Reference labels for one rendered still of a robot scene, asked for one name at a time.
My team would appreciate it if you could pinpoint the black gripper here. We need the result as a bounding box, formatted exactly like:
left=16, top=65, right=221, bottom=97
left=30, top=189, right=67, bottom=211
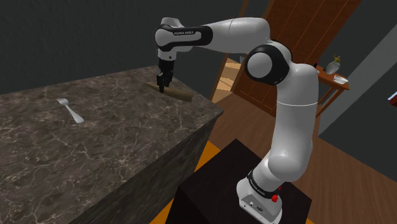
left=156, top=57, right=175, bottom=94

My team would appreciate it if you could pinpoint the white fork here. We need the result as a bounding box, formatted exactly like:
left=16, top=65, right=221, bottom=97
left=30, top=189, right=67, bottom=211
left=56, top=97, right=85, bottom=125

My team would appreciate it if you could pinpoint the black robot stand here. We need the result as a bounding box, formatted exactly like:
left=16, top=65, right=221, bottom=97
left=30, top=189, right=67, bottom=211
left=165, top=138, right=313, bottom=224

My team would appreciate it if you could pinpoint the brown wooden door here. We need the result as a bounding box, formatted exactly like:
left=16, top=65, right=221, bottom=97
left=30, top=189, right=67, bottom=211
left=209, top=0, right=363, bottom=118

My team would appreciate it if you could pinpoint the orange wooden side table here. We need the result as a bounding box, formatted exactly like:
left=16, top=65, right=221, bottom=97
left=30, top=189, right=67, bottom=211
left=314, top=55, right=351, bottom=118

